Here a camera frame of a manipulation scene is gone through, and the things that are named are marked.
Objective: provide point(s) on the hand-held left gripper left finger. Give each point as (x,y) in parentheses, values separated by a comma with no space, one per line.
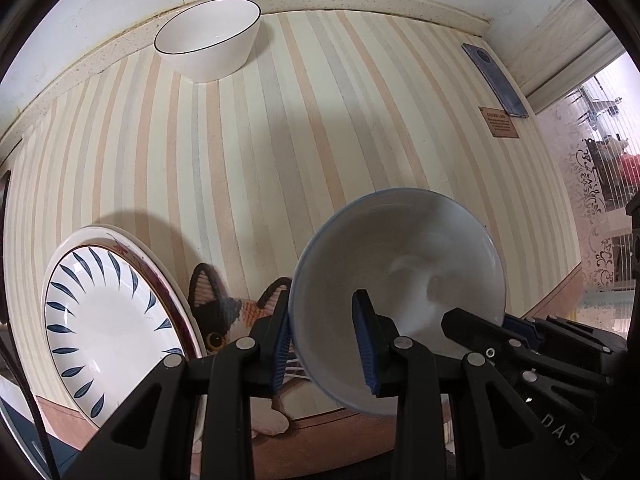
(281,355)

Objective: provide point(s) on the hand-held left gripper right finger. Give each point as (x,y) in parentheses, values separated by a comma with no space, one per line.
(365,345)

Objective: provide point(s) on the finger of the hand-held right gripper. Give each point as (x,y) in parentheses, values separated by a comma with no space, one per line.
(520,330)
(470,332)

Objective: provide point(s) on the white bowl coloured dots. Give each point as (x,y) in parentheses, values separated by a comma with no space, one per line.
(400,260)

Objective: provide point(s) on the white plate grey flower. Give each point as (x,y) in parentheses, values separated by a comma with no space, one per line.
(162,269)

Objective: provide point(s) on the white plate blue leaf rim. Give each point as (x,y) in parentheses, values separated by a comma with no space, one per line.
(110,330)

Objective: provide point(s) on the white bowl black rim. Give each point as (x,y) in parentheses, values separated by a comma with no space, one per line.
(200,30)

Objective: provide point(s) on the patterned glass sliding door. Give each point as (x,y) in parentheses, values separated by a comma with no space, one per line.
(590,185)

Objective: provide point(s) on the striped cat print mat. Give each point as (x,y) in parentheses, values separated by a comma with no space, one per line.
(300,160)

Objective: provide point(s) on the blue smartphone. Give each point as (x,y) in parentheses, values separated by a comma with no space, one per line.
(492,77)

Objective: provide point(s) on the white door frame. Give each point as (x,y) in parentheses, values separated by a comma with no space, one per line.
(560,45)

